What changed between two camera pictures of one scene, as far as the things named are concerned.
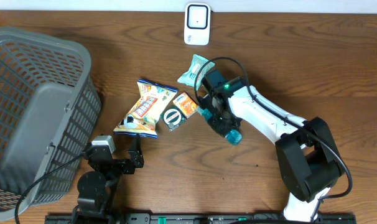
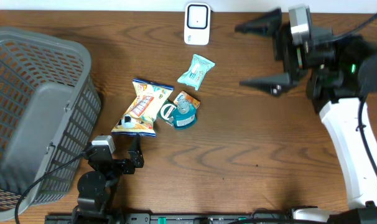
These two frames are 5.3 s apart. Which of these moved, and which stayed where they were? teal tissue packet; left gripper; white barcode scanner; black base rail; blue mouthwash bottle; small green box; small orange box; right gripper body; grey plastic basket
Moved: right gripper body; small green box; blue mouthwash bottle
Stayed: small orange box; teal tissue packet; grey plastic basket; black base rail; white barcode scanner; left gripper
